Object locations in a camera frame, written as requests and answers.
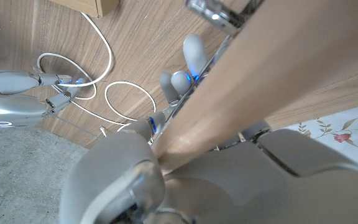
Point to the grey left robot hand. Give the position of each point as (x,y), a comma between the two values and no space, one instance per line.
(244,186)

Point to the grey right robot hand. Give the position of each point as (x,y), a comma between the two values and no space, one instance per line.
(14,105)

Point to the wooden slat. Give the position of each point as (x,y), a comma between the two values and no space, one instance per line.
(259,77)

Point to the brown cardboard box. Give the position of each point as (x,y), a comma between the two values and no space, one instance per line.
(85,4)

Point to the floral backdrop cloth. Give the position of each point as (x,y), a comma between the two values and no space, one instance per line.
(337,130)

